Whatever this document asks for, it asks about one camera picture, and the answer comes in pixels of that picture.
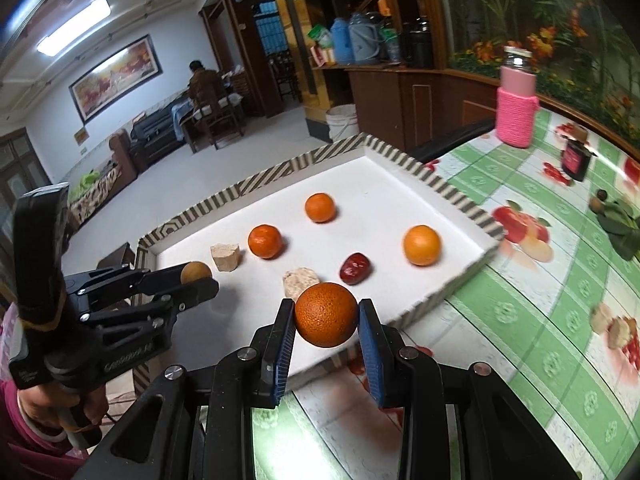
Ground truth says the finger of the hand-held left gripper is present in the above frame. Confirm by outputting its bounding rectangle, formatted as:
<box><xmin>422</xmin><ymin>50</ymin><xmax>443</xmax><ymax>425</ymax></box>
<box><xmin>80</xmin><ymin>279</ymin><xmax>220</xmax><ymax>333</ymax></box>
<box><xmin>62</xmin><ymin>265</ymin><xmax>188</xmax><ymax>311</ymax></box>

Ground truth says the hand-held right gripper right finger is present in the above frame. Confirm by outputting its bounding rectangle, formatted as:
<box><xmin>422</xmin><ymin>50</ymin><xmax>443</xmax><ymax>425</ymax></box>
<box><xmin>357</xmin><ymin>298</ymin><xmax>586</xmax><ymax>480</ymax></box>

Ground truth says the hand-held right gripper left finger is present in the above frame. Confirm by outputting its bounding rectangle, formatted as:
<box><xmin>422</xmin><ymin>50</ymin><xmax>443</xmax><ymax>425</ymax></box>
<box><xmin>87</xmin><ymin>299</ymin><xmax>297</xmax><ymax>480</ymax></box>

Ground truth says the tan round fruit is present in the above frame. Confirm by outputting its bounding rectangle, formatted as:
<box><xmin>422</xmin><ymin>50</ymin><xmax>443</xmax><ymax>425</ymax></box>
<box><xmin>180</xmin><ymin>261</ymin><xmax>213</xmax><ymax>286</ymax></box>

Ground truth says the beige food block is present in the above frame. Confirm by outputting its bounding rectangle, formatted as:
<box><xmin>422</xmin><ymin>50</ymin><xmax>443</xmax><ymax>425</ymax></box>
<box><xmin>283</xmin><ymin>267</ymin><xmax>320</xmax><ymax>301</ymax></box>
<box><xmin>590</xmin><ymin>304</ymin><xmax>615</xmax><ymax>335</ymax></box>
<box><xmin>210</xmin><ymin>243</ymin><xmax>241</xmax><ymax>273</ymax></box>
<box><xmin>607</xmin><ymin>316</ymin><xmax>637</xmax><ymax>351</ymax></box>

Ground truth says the orange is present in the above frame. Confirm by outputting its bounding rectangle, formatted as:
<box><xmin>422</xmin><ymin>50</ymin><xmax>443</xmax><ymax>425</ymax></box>
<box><xmin>294</xmin><ymin>282</ymin><xmax>359</xmax><ymax>348</ymax></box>
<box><xmin>305</xmin><ymin>193</ymin><xmax>336</xmax><ymax>224</ymax></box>
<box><xmin>248</xmin><ymin>224</ymin><xmax>284</xmax><ymax>260</ymax></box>
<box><xmin>403</xmin><ymin>225</ymin><xmax>443</xmax><ymax>267</ymax></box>

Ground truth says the red date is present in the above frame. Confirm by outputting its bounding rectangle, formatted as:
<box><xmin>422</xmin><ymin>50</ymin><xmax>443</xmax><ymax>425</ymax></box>
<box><xmin>340</xmin><ymin>252</ymin><xmax>371</xmax><ymax>287</ymax></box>

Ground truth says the white tray with striped rim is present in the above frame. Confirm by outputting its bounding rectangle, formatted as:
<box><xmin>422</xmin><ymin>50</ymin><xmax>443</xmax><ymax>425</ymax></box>
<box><xmin>134</xmin><ymin>132</ymin><xmax>505</xmax><ymax>396</ymax></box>

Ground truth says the person's left forearm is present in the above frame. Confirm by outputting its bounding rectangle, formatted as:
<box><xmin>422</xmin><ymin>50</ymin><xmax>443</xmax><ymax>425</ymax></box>
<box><xmin>0</xmin><ymin>302</ymin><xmax>86</xmax><ymax>461</ymax></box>

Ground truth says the person's left hand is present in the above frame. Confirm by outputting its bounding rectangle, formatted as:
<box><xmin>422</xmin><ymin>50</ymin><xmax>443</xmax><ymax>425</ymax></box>
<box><xmin>16</xmin><ymin>382</ymin><xmax>108</xmax><ymax>448</ymax></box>

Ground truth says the patterned sofa cover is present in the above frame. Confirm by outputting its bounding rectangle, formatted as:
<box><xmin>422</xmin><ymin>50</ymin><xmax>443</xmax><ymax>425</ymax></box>
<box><xmin>67</xmin><ymin>165</ymin><xmax>126</xmax><ymax>231</ymax></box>

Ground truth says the green cushion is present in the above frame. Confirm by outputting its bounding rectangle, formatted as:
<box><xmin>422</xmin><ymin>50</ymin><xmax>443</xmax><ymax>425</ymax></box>
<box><xmin>70</xmin><ymin>172</ymin><xmax>103</xmax><ymax>196</ymax></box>

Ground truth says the wooden door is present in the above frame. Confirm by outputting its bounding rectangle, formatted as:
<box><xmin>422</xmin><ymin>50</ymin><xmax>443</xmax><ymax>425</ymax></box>
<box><xmin>0</xmin><ymin>130</ymin><xmax>53</xmax><ymax>241</ymax></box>

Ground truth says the dark sofa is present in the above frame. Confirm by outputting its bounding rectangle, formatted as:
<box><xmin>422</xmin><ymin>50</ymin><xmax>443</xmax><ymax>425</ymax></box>
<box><xmin>129</xmin><ymin>110</ymin><xmax>186</xmax><ymax>161</ymax></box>

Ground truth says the green checked fruit-print tablecloth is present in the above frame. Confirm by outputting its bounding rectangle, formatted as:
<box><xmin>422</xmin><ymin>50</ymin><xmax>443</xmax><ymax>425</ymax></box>
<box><xmin>250</xmin><ymin>105</ymin><xmax>640</xmax><ymax>480</ymax></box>

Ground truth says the wooden chair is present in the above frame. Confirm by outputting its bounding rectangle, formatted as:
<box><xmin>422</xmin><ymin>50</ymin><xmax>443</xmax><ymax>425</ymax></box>
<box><xmin>270</xmin><ymin>52</ymin><xmax>301</xmax><ymax>103</ymax></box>
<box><xmin>192</xmin><ymin>92</ymin><xmax>244</xmax><ymax>151</ymax></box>

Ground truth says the ceiling light panel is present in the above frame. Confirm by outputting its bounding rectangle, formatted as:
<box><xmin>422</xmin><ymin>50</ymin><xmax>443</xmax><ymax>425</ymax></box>
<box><xmin>36</xmin><ymin>0</ymin><xmax>112</xmax><ymax>55</ymax></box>

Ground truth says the white plastic bucket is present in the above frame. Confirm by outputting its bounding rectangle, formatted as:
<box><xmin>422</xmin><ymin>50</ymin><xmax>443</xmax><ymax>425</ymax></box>
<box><xmin>326</xmin><ymin>105</ymin><xmax>360</xmax><ymax>143</ymax></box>

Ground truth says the wooden cabinet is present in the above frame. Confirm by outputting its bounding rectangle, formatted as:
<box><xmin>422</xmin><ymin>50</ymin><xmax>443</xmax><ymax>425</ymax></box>
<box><xmin>345</xmin><ymin>62</ymin><xmax>501</xmax><ymax>153</ymax></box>

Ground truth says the pink bottle with knit sleeve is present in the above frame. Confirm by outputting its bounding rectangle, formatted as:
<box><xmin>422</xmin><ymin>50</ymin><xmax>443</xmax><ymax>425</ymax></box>
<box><xmin>495</xmin><ymin>46</ymin><xmax>540</xmax><ymax>149</ymax></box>

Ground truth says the green leaves bunch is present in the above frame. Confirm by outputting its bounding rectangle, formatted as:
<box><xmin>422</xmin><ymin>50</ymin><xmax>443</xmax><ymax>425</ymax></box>
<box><xmin>597</xmin><ymin>199</ymin><xmax>640</xmax><ymax>261</ymax></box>

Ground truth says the black jar with red label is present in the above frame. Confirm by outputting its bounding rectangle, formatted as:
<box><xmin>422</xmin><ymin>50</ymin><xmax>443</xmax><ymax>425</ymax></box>
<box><xmin>561</xmin><ymin>136</ymin><xmax>595</xmax><ymax>182</ymax></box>

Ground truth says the green bag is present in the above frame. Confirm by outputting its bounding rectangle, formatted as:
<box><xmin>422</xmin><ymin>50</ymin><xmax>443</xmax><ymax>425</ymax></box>
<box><xmin>306</xmin><ymin>25</ymin><xmax>335</xmax><ymax>51</ymax></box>

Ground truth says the blue thermos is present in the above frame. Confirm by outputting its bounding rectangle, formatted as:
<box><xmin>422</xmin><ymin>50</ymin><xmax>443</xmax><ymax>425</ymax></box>
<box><xmin>331</xmin><ymin>17</ymin><xmax>356</xmax><ymax>65</ymax></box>

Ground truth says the grey blue thermos jug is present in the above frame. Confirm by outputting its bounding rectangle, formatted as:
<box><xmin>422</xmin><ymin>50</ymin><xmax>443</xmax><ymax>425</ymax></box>
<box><xmin>348</xmin><ymin>11</ymin><xmax>381</xmax><ymax>64</ymax></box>

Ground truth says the green bottle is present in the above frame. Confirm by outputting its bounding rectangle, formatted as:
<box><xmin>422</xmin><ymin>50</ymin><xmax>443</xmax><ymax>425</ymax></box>
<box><xmin>381</xmin><ymin>25</ymin><xmax>402</xmax><ymax>63</ymax></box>

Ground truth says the black kettle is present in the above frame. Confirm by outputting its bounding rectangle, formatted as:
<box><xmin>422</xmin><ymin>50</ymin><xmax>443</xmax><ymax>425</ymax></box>
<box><xmin>402</xmin><ymin>19</ymin><xmax>435</xmax><ymax>68</ymax></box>

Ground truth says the framed wall painting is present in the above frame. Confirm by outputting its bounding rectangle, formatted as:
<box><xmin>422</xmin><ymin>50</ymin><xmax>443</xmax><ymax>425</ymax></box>
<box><xmin>68</xmin><ymin>34</ymin><xmax>164</xmax><ymax>125</ymax></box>

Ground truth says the flower garden wall mural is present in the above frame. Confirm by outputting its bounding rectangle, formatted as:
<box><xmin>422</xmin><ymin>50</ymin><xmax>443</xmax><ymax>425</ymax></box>
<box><xmin>435</xmin><ymin>0</ymin><xmax>640</xmax><ymax>136</ymax></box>

